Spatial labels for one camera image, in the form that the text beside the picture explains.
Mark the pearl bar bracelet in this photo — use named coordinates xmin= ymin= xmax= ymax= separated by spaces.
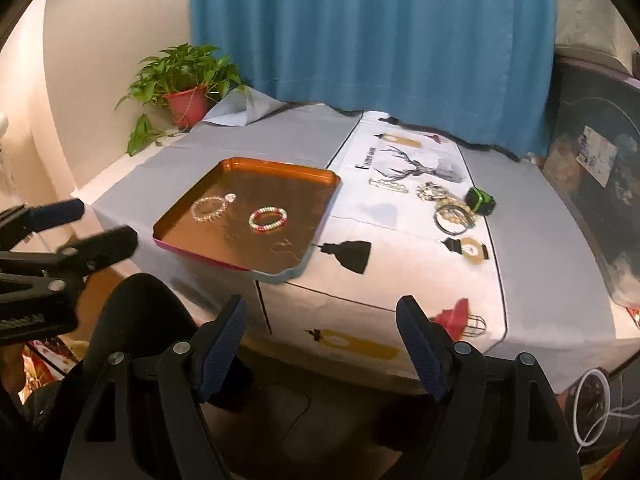
xmin=368 ymin=178 xmax=410 ymax=194

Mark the gold bangle bracelet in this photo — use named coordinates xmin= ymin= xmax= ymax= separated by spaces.
xmin=432 ymin=202 xmax=476 ymax=238

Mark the red white bead bracelet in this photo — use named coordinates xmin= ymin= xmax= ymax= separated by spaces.
xmin=247 ymin=206 xmax=290 ymax=234

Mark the green potted plant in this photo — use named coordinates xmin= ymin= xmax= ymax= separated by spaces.
xmin=118 ymin=44 xmax=247 ymax=132

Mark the orange metal tray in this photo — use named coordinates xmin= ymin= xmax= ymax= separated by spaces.
xmin=153 ymin=157 xmax=342 ymax=284

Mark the green black smartwatch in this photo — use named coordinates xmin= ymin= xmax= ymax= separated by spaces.
xmin=464 ymin=186 xmax=496 ymax=216

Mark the red plant pot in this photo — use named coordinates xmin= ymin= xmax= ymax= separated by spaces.
xmin=166 ymin=86 xmax=207 ymax=129

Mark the blue curtain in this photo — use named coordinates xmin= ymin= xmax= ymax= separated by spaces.
xmin=190 ymin=0 xmax=556 ymax=157

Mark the dark glass cabinet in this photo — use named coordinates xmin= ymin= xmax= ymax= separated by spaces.
xmin=544 ymin=58 xmax=639 ymax=309

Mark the beige fabric storage box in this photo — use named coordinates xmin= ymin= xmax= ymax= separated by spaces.
xmin=554 ymin=0 xmax=639 ymax=76

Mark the clear crystal heart bracelet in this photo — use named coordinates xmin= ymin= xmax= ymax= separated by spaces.
xmin=190 ymin=193 xmax=239 ymax=224

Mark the red patterned bag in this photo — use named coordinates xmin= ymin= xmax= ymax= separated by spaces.
xmin=20 ymin=336 xmax=79 ymax=404

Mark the white deer print runner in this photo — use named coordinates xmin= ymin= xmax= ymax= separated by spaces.
xmin=253 ymin=112 xmax=506 ymax=391

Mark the grey tablecloth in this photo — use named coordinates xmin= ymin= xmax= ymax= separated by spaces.
xmin=79 ymin=104 xmax=639 ymax=392

